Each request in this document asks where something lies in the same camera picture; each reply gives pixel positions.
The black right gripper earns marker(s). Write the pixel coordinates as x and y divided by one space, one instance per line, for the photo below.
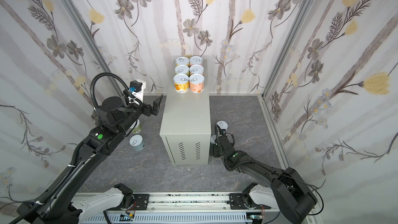
217 146

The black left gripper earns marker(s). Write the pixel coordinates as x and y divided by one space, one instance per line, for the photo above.
147 111

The orange label can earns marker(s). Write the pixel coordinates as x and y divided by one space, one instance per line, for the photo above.
181 83

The light blue can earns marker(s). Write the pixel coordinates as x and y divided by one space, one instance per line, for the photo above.
213 138
137 142

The green label can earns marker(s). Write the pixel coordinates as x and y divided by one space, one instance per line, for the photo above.
136 127
182 69

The yellow label can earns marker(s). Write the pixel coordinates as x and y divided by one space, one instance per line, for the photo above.
182 61

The brown label can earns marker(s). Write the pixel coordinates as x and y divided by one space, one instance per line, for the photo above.
196 69

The pink label can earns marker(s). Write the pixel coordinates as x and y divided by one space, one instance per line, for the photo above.
196 60

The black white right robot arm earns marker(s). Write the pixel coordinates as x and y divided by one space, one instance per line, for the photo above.
294 197

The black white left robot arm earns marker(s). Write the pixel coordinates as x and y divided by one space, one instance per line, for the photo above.
54 206

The white can beside cabinet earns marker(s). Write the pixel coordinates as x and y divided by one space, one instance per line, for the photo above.
223 124

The grey metal cabinet box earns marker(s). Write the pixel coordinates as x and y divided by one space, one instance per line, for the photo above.
186 125

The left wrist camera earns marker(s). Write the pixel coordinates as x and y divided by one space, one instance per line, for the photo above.
136 89

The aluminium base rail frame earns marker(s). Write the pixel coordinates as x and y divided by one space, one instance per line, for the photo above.
264 207

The white slotted cable duct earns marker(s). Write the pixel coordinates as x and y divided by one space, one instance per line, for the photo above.
179 218

